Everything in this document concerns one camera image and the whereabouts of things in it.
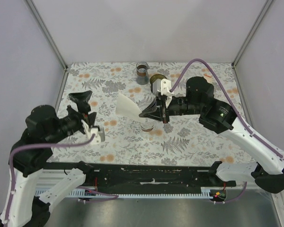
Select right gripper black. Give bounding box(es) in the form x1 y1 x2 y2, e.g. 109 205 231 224
140 94 203 123

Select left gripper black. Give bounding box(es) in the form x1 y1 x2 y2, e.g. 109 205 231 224
46 90 98 144

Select white paper coffee filter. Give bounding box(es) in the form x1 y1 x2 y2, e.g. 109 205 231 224
115 94 146 123

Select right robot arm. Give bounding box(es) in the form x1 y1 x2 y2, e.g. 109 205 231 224
139 74 284 193

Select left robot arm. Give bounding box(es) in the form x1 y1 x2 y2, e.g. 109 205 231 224
0 91 102 227

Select clear glass dripper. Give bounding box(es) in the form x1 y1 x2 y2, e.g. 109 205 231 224
140 118 156 132

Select dark olive glass dripper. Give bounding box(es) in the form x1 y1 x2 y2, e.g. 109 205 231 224
150 74 166 95

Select glass carafe with brown band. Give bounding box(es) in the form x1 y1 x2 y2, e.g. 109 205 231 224
136 61 150 85

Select floral tablecloth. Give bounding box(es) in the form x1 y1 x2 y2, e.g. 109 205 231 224
50 62 253 166

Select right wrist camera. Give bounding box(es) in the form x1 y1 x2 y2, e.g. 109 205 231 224
151 79 174 96

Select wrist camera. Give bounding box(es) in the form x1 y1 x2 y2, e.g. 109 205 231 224
81 120 105 145
151 79 174 96

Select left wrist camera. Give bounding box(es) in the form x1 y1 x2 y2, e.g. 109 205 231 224
81 120 105 145

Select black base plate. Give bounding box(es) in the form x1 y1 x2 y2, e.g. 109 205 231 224
42 161 237 193

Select left aluminium frame post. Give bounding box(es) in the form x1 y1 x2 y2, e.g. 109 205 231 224
26 0 69 69

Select aluminium frame post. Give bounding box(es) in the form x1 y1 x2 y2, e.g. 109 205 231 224
26 0 69 69
231 0 275 67

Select white cable duct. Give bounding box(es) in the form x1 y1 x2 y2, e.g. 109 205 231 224
35 186 228 198

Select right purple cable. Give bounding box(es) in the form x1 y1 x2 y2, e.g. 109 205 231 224
171 58 284 204

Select right aluminium frame post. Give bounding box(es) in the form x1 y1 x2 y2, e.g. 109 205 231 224
231 0 275 67

